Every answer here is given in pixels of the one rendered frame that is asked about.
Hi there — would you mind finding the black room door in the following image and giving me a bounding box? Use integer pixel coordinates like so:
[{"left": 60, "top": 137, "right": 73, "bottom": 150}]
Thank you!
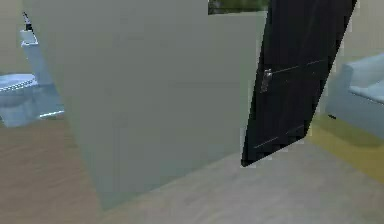
[{"left": 240, "top": 0, "right": 358, "bottom": 168}]

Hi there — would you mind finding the green framed picture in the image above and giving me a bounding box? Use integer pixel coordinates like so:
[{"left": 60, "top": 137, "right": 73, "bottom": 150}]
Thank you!
[{"left": 207, "top": 0, "right": 270, "bottom": 16}]

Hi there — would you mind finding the white toilet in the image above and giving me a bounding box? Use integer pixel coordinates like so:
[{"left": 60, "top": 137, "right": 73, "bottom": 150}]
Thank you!
[{"left": 0, "top": 29, "right": 66, "bottom": 129}]

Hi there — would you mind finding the silver door handle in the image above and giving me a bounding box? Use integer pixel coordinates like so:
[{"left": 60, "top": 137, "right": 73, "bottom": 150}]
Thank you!
[{"left": 260, "top": 68, "right": 273, "bottom": 94}]

